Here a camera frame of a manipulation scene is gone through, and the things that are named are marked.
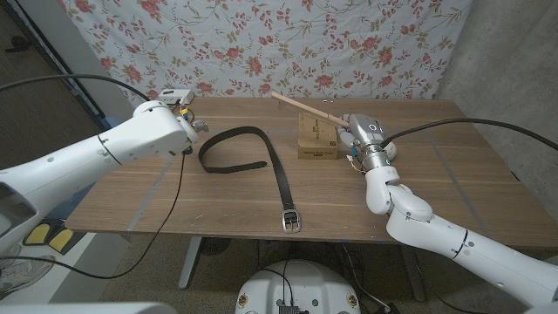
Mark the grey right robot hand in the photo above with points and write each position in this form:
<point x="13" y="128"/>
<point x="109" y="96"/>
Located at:
<point x="368" y="133"/>

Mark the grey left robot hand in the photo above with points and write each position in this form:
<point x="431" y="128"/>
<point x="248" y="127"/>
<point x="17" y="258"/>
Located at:
<point x="200" y="126"/>

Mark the wooden stick with metal clips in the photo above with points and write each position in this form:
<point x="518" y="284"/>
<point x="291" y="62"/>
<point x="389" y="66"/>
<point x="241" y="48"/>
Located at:
<point x="305" y="109"/>

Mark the black leather belt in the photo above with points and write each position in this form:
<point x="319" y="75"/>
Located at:
<point x="279" y="170"/>

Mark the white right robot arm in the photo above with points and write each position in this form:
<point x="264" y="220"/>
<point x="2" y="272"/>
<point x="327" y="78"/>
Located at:
<point x="457" y="244"/>

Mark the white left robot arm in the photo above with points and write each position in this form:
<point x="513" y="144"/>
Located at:
<point x="87" y="161"/>

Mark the brown cardboard package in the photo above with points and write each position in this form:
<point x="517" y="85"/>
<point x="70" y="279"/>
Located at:
<point x="316" y="139"/>

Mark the white power box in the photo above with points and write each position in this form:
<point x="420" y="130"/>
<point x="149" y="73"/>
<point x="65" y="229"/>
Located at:
<point x="172" y="95"/>

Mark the floral backdrop cloth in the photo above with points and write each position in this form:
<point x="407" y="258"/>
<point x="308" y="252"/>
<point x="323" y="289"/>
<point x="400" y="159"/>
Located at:
<point x="261" y="43"/>

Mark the grey table leg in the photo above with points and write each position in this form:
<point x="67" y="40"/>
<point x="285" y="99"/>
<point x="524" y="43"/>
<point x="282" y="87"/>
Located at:
<point x="189" y="261"/>
<point x="412" y="270"/>

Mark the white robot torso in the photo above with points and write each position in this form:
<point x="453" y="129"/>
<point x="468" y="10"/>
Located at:
<point x="301" y="288"/>

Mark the black yellow foot pedal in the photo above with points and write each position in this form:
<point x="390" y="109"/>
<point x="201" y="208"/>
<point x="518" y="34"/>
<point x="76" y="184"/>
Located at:
<point x="48" y="237"/>

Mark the black door hook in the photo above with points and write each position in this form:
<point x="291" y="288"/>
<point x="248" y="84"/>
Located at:
<point x="19" y="43"/>

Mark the grey sneaker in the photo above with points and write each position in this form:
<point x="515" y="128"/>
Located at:
<point x="26" y="275"/>

